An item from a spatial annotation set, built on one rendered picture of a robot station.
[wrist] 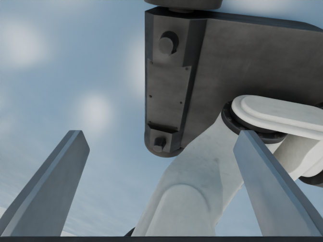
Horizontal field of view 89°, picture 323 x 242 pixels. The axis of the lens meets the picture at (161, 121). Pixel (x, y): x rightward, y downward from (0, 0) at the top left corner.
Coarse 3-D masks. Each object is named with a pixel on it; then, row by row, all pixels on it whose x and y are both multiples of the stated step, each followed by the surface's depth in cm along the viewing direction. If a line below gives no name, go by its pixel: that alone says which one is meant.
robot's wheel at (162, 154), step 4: (144, 136) 73; (144, 140) 74; (148, 148) 72; (152, 148) 69; (180, 148) 69; (184, 148) 72; (152, 152) 70; (156, 152) 69; (160, 152) 68; (164, 152) 68; (172, 152) 68; (176, 152) 69; (180, 152) 71; (160, 156) 70; (164, 156) 69; (168, 156) 69; (172, 156) 70
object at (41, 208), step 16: (64, 144) 9; (80, 144) 10; (48, 160) 8; (64, 160) 8; (80, 160) 10; (48, 176) 7; (64, 176) 8; (80, 176) 10; (32, 192) 7; (48, 192) 7; (64, 192) 8; (16, 208) 6; (32, 208) 6; (48, 208) 7; (64, 208) 8; (0, 224) 6; (16, 224) 6; (32, 224) 6; (48, 224) 7
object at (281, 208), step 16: (240, 144) 10; (256, 144) 9; (240, 160) 10; (256, 160) 9; (272, 160) 8; (256, 176) 9; (272, 176) 7; (288, 176) 7; (256, 192) 9; (272, 192) 7; (288, 192) 7; (256, 208) 9; (272, 208) 7; (288, 208) 6; (304, 208) 6; (272, 224) 7; (288, 224) 6; (304, 224) 6; (320, 224) 6
